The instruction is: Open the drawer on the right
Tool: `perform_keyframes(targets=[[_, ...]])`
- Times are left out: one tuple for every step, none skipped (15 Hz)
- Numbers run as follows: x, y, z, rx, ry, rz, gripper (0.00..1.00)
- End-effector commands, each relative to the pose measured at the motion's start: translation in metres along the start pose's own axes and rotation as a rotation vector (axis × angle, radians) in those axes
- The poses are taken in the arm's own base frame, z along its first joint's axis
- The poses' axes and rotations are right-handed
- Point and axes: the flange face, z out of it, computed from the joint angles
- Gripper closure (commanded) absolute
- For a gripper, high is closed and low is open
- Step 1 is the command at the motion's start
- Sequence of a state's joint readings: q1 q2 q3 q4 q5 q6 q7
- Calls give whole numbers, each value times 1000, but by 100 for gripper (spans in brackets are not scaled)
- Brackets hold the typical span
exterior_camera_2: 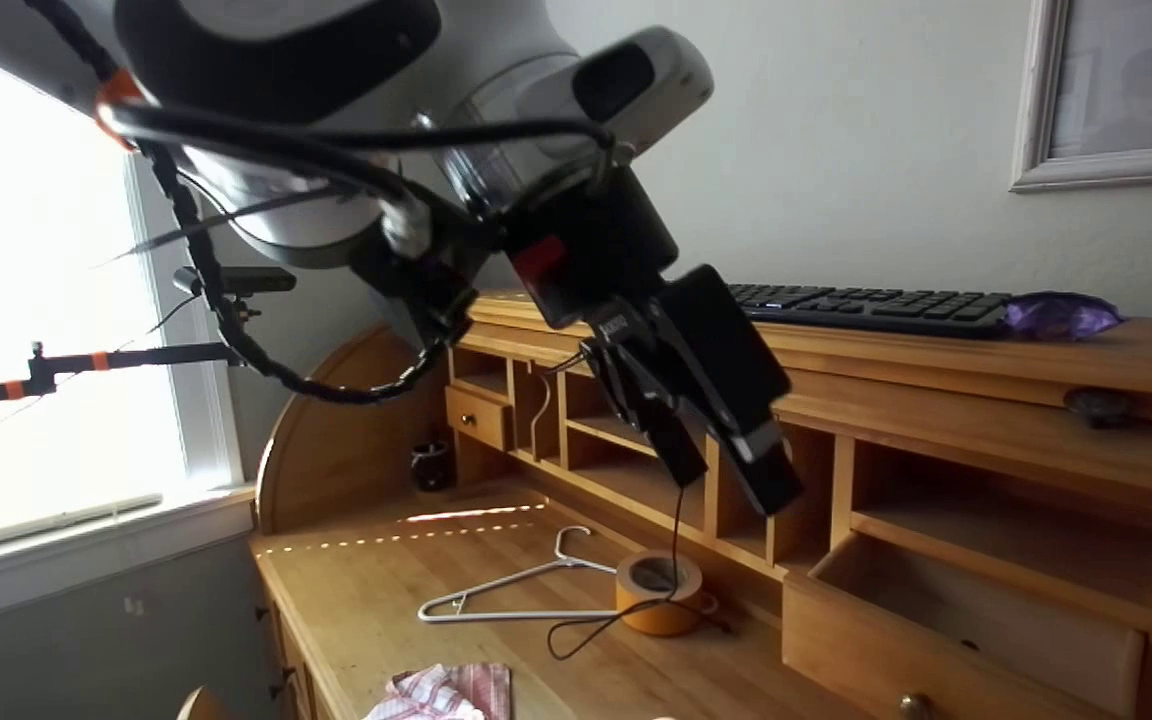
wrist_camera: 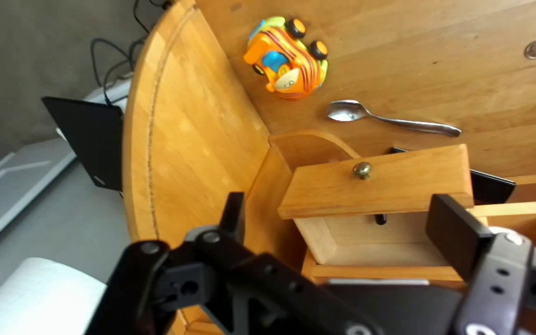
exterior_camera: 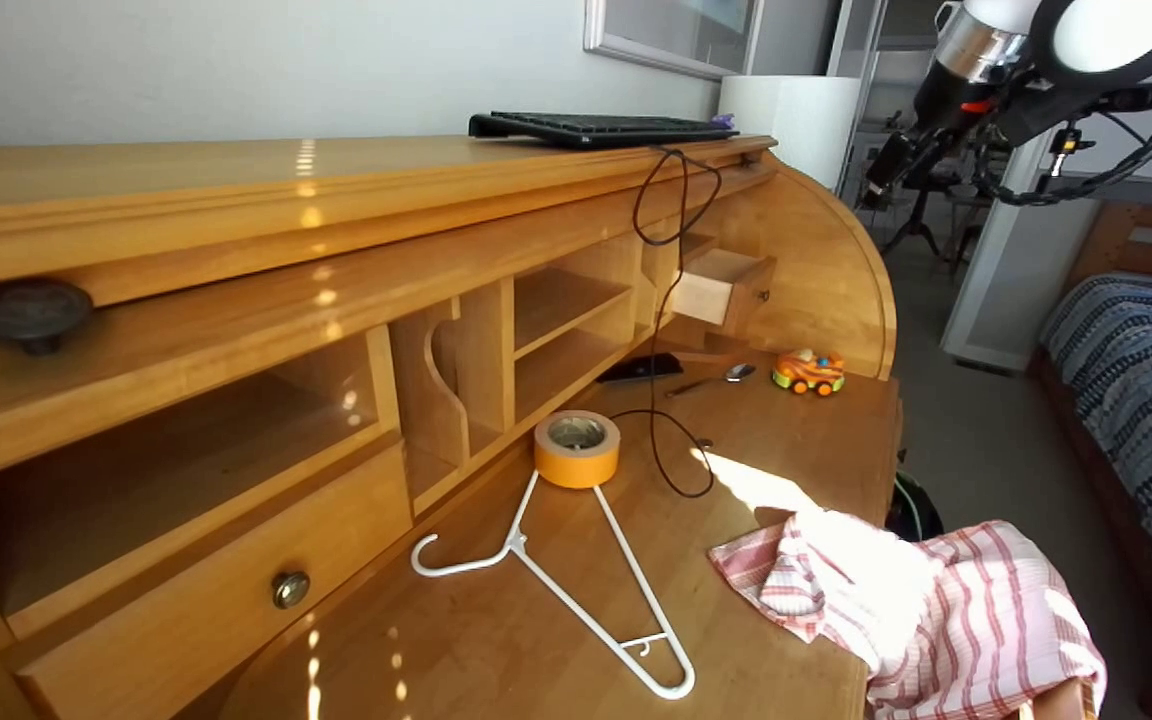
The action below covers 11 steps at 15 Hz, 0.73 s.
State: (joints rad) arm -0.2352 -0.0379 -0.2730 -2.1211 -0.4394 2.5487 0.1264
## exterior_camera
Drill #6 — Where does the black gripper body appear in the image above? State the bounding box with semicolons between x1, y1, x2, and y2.
895;54;982;153

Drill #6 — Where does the large wooden drawer with knob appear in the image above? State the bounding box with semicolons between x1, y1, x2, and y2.
11;435;416;720

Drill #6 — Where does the black tripod stand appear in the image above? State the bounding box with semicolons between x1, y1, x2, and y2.
880;157;995;265

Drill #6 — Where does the white pillar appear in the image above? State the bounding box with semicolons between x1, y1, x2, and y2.
942;133;1073;377

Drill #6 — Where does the yellow toy car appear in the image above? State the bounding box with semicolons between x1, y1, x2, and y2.
770;346;852;399

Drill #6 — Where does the black computer keyboard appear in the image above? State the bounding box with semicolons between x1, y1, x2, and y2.
465;110;739;153

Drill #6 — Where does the blue striped bed blanket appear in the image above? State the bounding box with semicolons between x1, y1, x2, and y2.
1032;270;1152;619

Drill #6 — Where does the black bag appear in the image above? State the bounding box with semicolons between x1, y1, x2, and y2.
884;467;947;544

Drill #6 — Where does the orange tape roll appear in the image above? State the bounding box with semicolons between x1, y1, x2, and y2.
528;403;624;492

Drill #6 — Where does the red striped cloth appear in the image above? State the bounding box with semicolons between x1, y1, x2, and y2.
687;446;1114;720

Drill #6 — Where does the wooden roll-top desk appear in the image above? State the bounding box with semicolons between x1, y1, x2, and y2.
0;133;907;720

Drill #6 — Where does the dark round desk knob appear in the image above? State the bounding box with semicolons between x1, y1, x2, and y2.
0;274;100;359

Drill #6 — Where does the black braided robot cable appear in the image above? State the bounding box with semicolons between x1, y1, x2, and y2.
984;54;1152;211

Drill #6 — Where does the wooden bed frame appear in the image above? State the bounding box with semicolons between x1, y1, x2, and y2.
1064;196;1152;720

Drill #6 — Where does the grey framed wall picture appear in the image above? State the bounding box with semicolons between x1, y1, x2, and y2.
581;0;770;79

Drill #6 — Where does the thin black keyboard cable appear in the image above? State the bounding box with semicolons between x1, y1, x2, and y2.
630;145;727;503

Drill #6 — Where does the white wire clothes hanger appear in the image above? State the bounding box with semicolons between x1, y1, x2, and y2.
410;467;702;706

